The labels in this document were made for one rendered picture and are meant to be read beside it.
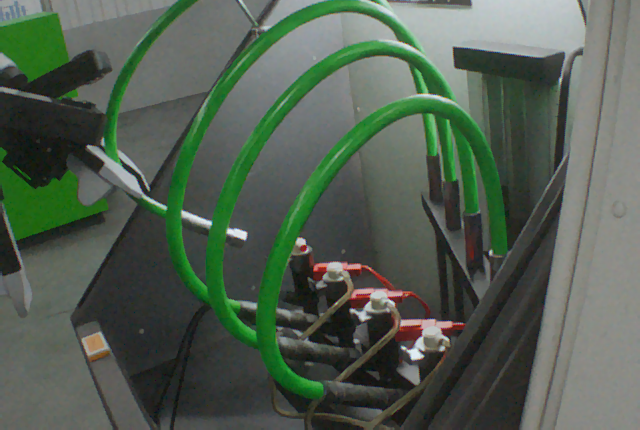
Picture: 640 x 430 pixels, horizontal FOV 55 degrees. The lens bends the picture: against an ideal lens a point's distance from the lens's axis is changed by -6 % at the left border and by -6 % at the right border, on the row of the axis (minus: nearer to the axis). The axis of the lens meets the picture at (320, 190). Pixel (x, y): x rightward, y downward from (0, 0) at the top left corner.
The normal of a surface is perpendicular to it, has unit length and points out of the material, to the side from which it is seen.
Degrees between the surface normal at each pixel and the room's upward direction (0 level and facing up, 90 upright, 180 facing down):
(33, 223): 90
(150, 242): 90
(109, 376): 0
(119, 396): 0
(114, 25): 90
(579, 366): 76
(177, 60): 90
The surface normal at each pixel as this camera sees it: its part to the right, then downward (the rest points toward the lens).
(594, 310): -0.87, 0.07
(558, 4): -0.86, 0.30
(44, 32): 0.50, 0.26
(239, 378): -0.14, -0.92
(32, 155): -0.02, 0.15
